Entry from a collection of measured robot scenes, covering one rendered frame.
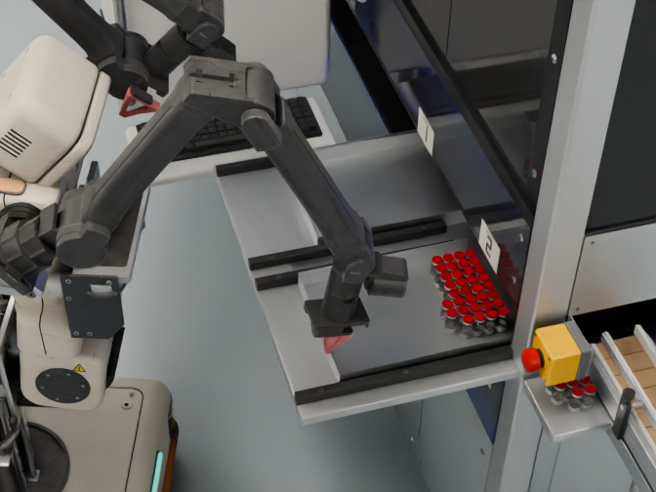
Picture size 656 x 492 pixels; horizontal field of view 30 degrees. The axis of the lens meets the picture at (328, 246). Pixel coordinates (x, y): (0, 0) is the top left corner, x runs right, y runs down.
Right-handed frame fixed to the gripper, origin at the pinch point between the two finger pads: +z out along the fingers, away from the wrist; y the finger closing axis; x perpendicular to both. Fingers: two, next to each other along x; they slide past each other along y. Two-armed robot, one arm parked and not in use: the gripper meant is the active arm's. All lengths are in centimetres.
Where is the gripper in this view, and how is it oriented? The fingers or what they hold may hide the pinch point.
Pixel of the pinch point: (327, 348)
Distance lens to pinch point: 215.9
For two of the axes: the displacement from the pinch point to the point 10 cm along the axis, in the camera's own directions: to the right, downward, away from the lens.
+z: -1.8, 7.4, 6.4
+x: -2.9, -6.7, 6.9
